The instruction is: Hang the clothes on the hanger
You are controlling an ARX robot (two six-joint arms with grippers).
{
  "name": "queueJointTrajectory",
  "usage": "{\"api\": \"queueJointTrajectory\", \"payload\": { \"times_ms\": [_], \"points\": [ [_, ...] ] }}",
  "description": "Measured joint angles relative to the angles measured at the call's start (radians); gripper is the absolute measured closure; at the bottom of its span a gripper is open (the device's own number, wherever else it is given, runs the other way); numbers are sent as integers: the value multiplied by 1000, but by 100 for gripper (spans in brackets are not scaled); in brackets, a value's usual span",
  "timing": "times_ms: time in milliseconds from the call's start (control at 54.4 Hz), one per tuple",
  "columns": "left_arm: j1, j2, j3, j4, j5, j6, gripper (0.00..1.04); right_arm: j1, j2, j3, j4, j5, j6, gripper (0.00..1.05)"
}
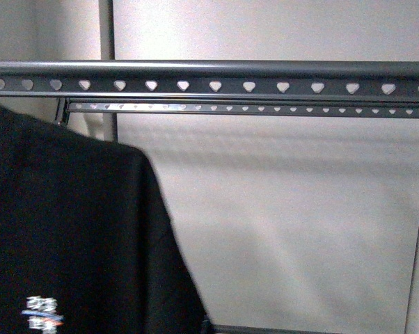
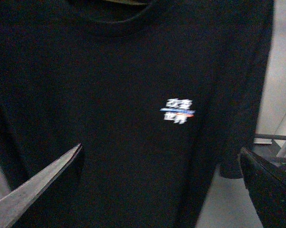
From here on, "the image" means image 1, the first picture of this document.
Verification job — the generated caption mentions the grey perforated rack rail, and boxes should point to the grey perforated rack rail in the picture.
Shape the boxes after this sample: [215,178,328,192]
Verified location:
[0,61,419,104]
[66,102,419,120]

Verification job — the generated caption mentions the grey perforated rear rack rail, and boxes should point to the grey perforated rear rack rail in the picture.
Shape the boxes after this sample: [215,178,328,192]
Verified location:
[66,102,419,120]

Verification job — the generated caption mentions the black printed t-shirt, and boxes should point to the black printed t-shirt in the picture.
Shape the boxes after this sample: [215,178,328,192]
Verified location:
[0,109,213,333]

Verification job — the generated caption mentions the grey perforated front rack rail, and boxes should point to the grey perforated front rack rail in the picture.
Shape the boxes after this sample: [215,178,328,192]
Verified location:
[0,61,419,104]

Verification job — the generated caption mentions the grey vertical rack post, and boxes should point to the grey vertical rack post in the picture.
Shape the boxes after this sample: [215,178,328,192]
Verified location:
[98,0,118,142]

